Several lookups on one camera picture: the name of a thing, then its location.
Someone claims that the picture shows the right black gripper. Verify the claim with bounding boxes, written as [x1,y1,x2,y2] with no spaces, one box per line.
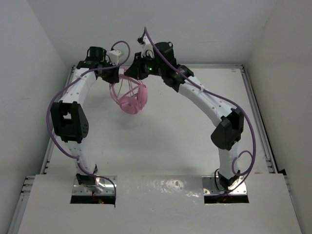
[125,51,164,80]

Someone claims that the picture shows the pink headphones with cable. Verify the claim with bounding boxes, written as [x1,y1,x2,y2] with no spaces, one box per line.
[109,66,148,115]

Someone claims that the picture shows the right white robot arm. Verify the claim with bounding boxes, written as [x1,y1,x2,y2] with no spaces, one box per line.
[126,39,244,190]

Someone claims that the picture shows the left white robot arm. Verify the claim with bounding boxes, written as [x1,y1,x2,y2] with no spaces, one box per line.
[50,46,124,187]

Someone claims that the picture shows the white front cover board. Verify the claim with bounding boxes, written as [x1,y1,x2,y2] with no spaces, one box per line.
[19,174,301,234]

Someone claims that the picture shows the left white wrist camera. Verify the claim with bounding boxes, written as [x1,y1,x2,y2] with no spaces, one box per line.
[107,49,124,65]

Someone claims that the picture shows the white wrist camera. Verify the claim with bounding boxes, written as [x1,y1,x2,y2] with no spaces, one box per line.
[137,36,154,58]
[107,49,124,65]

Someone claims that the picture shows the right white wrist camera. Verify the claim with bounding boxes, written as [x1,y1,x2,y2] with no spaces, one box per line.
[137,36,154,58]

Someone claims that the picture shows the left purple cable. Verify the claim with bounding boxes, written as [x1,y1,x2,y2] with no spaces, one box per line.
[46,40,131,193]

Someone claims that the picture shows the purple cable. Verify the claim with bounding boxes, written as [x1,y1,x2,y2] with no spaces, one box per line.
[143,26,256,195]
[46,40,131,193]

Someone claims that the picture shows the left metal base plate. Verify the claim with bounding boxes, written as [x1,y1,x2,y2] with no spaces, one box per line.
[72,178,115,196]

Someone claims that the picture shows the metal base plate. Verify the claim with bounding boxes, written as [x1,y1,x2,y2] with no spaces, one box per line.
[202,175,248,195]
[72,178,115,196]

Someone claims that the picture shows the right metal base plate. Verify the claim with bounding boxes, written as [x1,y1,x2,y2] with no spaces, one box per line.
[202,175,248,195]

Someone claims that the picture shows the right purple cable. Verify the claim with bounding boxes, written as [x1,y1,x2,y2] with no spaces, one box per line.
[143,26,256,195]

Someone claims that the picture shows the aluminium table frame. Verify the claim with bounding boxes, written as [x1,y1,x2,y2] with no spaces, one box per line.
[9,64,283,234]

